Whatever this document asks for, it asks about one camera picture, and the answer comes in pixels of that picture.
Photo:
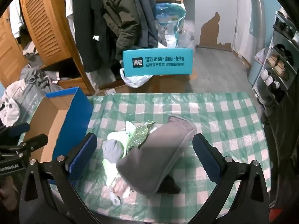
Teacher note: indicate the blue printed plastic bag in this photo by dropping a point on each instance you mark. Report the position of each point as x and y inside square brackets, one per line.
[170, 23]

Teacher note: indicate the pink white crumpled plastic bag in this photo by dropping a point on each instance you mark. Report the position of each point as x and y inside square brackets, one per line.
[121, 190]

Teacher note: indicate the brown cardboard box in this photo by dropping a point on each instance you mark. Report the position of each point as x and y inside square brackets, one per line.
[168, 82]

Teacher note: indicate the green checked tablecloth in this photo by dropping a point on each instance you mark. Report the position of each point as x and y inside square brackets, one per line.
[210, 112]

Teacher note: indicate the small white plastic bag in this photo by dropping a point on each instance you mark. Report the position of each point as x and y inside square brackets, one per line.
[260, 56]

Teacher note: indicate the pair of beige shoes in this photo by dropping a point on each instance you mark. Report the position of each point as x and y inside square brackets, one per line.
[278, 65]

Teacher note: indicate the wooden louvered wardrobe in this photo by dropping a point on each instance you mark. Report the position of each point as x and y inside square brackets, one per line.
[46, 28]

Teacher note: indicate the grey sock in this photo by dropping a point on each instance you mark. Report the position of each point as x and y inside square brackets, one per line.
[154, 158]
[112, 150]

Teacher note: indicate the olive green hanging jacket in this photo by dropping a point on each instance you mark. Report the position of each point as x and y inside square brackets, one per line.
[121, 21]

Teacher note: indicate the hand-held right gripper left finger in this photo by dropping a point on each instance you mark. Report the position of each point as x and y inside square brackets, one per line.
[83, 154]

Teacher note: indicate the shoe rack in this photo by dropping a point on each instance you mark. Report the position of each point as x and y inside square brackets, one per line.
[278, 42]

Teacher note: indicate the pile of grey clothes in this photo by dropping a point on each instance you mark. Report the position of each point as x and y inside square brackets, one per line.
[39, 74]

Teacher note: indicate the white fluffy clothing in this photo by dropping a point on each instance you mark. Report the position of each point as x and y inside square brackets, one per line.
[9, 105]

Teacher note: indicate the white garment on wardrobe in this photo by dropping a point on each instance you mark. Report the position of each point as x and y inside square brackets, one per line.
[16, 18]

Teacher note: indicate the pair of black shoes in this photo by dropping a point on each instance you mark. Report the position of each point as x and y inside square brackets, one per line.
[283, 26]
[283, 51]

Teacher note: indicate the dark grey hanging jacket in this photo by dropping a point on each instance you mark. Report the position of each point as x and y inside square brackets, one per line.
[146, 16]

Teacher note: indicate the green patterned sock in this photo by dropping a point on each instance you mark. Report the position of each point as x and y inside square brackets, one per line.
[140, 133]

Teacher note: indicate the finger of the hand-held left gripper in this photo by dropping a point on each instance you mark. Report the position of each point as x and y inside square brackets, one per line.
[35, 141]
[18, 129]

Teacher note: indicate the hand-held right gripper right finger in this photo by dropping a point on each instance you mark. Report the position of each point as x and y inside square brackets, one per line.
[206, 158]

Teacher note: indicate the blue cardboard box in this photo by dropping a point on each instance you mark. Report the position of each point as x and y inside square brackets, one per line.
[77, 119]

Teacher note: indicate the white hanging shirt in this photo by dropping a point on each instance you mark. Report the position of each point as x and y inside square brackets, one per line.
[67, 4]

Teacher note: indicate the black cloth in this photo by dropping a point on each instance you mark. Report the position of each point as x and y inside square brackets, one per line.
[170, 185]

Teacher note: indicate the clear plastic bags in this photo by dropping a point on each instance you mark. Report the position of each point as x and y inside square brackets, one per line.
[188, 35]

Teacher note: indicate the pair of white shoes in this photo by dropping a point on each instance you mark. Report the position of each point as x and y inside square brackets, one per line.
[268, 77]

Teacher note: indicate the teal cardboard box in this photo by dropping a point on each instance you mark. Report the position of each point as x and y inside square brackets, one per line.
[158, 61]

